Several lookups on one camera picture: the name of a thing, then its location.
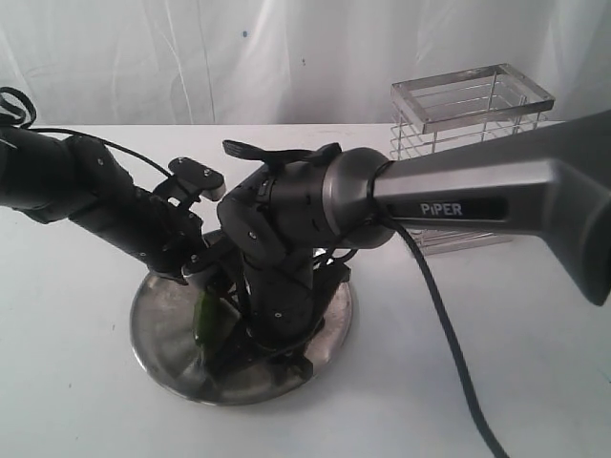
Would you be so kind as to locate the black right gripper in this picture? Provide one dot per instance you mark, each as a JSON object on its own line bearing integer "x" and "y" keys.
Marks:
{"x": 284, "y": 307}

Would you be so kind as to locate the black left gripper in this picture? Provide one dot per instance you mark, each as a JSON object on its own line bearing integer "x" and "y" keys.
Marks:
{"x": 173, "y": 232}

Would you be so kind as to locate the green cucumber with stem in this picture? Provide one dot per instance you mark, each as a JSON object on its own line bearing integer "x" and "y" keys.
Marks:
{"x": 205, "y": 319}

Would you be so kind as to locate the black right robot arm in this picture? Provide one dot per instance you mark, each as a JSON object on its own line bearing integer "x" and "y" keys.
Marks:
{"x": 552, "y": 182}

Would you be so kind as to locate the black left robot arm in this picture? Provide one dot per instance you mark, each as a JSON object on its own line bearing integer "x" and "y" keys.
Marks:
{"x": 78, "y": 179}

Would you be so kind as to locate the round stainless steel plate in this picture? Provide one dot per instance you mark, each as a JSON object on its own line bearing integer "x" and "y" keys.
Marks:
{"x": 162, "y": 339}

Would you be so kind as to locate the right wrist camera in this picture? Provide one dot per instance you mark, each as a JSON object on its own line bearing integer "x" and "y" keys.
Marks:
{"x": 216, "y": 261}

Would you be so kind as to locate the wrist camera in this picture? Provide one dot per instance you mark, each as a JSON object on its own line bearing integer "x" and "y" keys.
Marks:
{"x": 216, "y": 261}
{"x": 199, "y": 178}

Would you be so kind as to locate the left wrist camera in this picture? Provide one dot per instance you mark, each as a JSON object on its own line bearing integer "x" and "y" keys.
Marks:
{"x": 199, "y": 178}

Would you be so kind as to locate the steel wire utensil rack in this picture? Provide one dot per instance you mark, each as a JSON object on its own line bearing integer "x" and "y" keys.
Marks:
{"x": 437, "y": 113}

